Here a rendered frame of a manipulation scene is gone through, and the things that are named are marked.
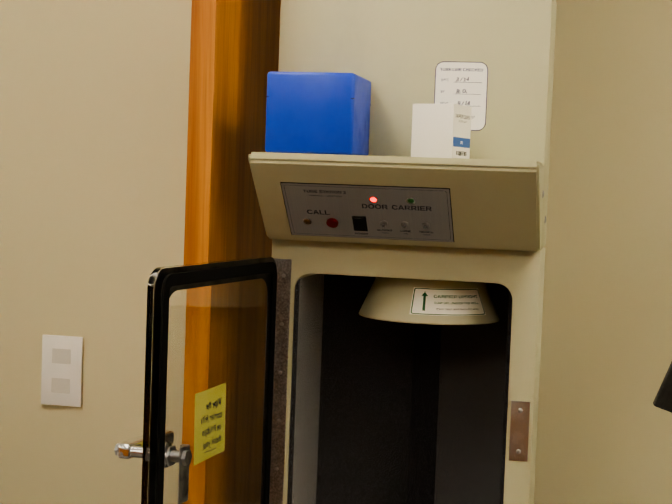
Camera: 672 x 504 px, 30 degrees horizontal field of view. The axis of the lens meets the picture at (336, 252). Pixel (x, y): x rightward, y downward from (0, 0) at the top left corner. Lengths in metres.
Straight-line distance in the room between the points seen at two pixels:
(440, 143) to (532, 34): 0.18
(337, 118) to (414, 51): 0.15
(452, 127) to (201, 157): 0.29
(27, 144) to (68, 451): 0.50
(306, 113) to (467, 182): 0.19
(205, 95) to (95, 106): 0.63
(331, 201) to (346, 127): 0.09
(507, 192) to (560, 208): 0.52
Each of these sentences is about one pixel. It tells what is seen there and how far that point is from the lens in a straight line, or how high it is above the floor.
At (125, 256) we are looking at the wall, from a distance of 2.04.
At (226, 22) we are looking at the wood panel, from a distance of 1.49.
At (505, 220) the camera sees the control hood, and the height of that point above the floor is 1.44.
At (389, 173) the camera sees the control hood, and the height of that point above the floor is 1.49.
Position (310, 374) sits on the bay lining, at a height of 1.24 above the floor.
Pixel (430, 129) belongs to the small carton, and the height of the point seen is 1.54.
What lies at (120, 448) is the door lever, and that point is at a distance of 1.30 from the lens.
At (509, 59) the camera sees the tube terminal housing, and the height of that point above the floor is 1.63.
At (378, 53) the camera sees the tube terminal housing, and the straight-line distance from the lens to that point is 1.49.
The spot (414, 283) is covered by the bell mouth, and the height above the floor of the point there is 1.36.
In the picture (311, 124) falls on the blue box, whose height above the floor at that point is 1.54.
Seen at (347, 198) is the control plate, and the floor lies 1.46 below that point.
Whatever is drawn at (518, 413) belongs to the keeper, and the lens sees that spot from 1.48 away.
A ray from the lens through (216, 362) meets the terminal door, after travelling 1.36.
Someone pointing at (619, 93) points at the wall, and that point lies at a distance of 1.89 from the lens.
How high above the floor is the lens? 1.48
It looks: 3 degrees down
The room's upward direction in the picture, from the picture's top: 2 degrees clockwise
